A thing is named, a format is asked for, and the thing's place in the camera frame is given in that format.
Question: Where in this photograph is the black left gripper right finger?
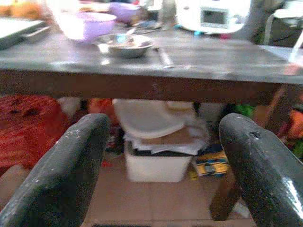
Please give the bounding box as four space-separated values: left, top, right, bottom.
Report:
218 113 303 227

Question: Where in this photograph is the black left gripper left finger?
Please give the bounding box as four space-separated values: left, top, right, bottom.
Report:
0 113 111 227

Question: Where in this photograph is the white kitchen machine with display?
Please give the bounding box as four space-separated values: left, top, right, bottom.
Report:
175 0 251 34

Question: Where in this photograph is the white plastic bin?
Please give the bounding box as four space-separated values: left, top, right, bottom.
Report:
125 141 193 183

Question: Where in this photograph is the purple plastic bowl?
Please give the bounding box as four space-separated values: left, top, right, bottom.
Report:
51 4 117 43

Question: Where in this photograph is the white plastic chair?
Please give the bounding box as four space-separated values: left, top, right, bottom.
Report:
264 0 303 62

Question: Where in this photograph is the dark wooden table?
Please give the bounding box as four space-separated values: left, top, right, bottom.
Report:
0 26 303 222

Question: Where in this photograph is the grey flat tray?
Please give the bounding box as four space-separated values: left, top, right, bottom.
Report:
0 17 52 52

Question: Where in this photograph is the yellow and blue package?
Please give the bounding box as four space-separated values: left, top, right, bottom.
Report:
196 151 230 178

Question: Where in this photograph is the steel bowl with food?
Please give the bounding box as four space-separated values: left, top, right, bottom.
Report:
97 33 154 59

